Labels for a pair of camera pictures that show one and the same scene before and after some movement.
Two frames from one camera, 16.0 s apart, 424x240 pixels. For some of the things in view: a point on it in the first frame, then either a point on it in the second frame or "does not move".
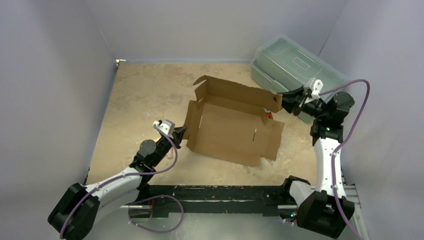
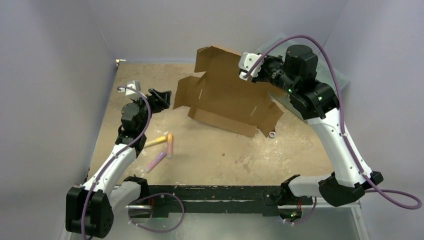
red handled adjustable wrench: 268,113 → 272,134
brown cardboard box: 228,122 → 219,95
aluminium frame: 128,222 does not move
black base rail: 266,199 does not move
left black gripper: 176,137 → 158,105
